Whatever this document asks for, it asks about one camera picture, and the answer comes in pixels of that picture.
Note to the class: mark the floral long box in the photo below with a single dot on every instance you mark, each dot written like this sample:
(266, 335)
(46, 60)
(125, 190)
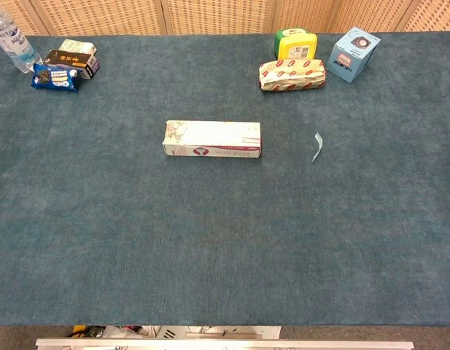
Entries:
(210, 135)

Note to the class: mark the small light blue paper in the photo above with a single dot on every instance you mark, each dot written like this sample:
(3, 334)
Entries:
(319, 147)

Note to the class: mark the light blue cube box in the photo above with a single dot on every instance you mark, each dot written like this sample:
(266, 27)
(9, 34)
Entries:
(350, 54)

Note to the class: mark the black box with gold text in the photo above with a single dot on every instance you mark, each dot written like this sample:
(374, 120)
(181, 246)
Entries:
(68, 58)

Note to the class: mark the teal table cloth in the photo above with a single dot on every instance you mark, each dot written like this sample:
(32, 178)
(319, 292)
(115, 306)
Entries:
(210, 237)

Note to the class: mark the red patterned wrapped package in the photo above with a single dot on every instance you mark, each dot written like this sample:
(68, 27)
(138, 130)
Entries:
(292, 74)

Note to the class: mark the yellow and green container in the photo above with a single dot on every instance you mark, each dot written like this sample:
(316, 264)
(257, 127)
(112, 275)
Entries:
(297, 45)

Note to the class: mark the wicker folding screen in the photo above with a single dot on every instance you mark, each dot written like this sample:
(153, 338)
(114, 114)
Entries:
(217, 14)

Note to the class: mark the green and white carton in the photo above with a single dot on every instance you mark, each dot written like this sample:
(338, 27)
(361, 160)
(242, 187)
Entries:
(78, 46)

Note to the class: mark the blue Oreo cookie pack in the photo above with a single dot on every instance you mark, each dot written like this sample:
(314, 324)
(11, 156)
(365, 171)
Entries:
(55, 78)

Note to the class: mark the clear plastic water bottle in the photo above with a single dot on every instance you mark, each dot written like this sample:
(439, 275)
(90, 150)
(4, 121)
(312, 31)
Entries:
(13, 43)

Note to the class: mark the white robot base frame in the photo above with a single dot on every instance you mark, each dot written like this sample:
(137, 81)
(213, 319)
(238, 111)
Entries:
(173, 332)

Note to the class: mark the aluminium profile rail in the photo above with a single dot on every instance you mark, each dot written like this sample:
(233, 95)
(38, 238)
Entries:
(224, 344)

